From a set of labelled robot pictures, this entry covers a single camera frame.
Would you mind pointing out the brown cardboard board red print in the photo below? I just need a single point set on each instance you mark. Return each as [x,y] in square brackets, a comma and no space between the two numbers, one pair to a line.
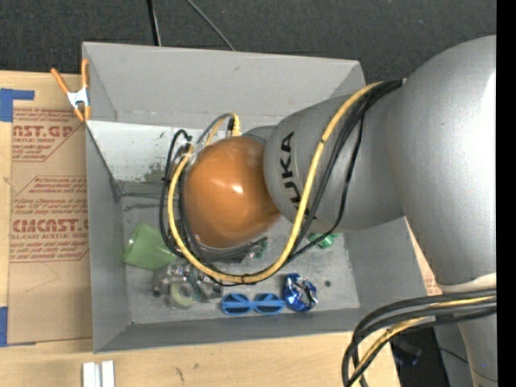
[44,200]

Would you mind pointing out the blue crumpled foil packet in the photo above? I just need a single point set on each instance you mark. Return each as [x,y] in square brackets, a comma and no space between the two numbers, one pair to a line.
[296,294]

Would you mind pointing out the grey metal bin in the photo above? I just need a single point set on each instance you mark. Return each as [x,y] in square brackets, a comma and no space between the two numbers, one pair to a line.
[193,83]

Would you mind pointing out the blue sunglasses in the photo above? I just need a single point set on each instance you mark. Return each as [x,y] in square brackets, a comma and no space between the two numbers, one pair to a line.
[238,305]

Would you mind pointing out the clear crumpled plastic thing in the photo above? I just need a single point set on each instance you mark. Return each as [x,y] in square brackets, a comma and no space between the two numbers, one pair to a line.
[183,290]

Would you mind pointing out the pale green plastic cup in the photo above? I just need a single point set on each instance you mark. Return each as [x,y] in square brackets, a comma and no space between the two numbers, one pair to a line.
[145,248]

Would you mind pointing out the green plastic toy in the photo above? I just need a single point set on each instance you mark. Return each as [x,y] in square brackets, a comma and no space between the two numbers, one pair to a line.
[324,240]

